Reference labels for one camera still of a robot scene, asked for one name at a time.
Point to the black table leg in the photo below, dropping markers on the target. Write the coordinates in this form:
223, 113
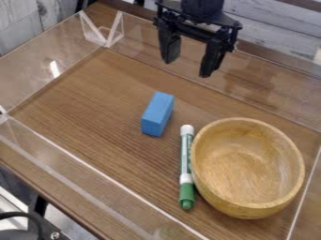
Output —
40, 205

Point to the brown wooden bowl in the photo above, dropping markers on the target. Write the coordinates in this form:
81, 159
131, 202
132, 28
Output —
247, 167

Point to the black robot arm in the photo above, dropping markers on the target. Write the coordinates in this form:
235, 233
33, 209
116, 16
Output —
196, 19

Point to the blue foam block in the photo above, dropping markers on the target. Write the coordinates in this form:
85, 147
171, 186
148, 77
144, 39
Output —
156, 114

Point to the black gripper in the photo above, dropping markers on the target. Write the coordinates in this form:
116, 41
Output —
196, 19

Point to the green white marker pen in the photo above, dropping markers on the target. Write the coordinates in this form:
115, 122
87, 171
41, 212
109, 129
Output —
186, 185

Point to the black metal bracket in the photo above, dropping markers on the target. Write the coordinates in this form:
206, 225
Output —
44, 228

